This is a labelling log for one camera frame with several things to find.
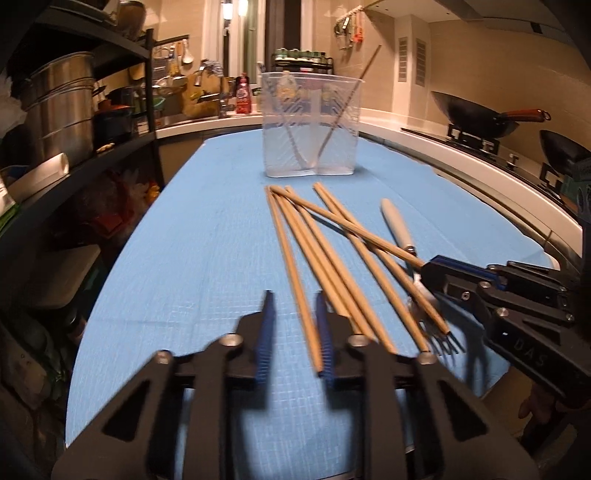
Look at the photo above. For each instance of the sliding window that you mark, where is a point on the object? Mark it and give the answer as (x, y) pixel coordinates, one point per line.
(277, 27)

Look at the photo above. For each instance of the hanging kitchen tools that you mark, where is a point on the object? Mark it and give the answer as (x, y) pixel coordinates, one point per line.
(348, 30)

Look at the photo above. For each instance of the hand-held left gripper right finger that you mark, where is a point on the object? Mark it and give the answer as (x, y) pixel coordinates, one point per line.
(325, 341)

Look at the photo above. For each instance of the black wok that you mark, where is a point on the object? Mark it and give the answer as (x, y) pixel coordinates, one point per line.
(563, 150)

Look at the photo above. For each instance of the red dish soap bottle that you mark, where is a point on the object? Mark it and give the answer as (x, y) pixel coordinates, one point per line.
(243, 97)

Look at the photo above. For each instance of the black metal shelf rack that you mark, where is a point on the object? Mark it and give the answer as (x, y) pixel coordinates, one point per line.
(150, 92)

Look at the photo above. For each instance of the slim metal utensil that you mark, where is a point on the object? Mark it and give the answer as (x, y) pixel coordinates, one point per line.
(295, 143)

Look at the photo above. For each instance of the white ladle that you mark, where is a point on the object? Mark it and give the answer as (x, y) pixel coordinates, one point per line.
(187, 54)

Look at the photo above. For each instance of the wooden chopstick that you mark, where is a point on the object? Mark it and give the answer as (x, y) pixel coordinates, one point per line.
(292, 277)
(346, 277)
(351, 230)
(397, 306)
(324, 277)
(400, 280)
(358, 85)

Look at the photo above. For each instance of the clear plastic utensil container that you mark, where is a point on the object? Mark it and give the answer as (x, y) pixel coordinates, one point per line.
(277, 157)

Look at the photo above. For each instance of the black spice rack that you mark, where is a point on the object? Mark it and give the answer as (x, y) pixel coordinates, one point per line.
(300, 64)

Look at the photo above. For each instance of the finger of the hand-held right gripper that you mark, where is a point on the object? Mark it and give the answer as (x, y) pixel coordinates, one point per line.
(531, 277)
(455, 284)

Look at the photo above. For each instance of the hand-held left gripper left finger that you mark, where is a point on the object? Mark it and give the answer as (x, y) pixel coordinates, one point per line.
(265, 337)

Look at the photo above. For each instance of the row of spice jars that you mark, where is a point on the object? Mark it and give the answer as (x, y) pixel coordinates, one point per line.
(295, 54)

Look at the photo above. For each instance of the large steel stockpot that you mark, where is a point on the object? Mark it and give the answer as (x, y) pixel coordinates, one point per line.
(60, 115)

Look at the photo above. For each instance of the blue table mat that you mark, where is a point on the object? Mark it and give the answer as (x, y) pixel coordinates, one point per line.
(207, 254)

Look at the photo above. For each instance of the wall vent grille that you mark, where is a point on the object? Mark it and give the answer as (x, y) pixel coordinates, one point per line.
(420, 62)
(403, 60)

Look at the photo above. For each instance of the white paper roll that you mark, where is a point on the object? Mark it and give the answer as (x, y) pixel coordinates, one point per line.
(41, 177)

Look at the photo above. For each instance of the range hood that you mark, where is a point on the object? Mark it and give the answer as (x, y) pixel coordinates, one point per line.
(531, 14)

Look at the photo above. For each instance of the black gas stove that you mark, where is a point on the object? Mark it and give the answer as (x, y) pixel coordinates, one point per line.
(503, 157)

